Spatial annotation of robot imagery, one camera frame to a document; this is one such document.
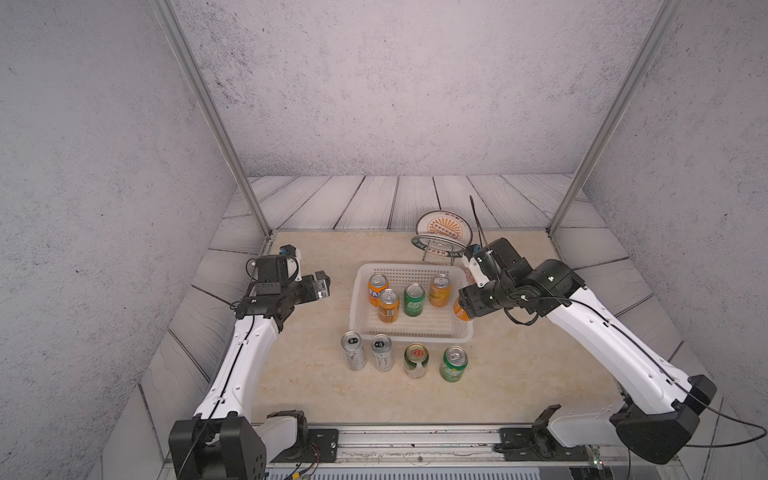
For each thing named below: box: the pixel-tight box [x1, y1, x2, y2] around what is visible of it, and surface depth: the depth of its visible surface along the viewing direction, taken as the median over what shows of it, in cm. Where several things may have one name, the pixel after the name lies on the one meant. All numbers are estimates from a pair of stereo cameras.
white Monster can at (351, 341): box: [341, 330, 367, 372], surface depth 79 cm
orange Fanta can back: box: [368, 273, 390, 307], surface depth 93 cm
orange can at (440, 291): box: [429, 273, 452, 308], surface depth 93 cm
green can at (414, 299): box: [403, 282, 425, 317], surface depth 92 cm
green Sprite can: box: [440, 345, 469, 383], surface depth 79 cm
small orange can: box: [378, 288, 400, 324], surface depth 91 cm
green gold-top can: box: [404, 342, 429, 379], surface depth 79 cm
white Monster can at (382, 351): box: [371, 333, 394, 373], surface depth 77 cm
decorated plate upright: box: [416, 210, 473, 246], surface depth 106 cm
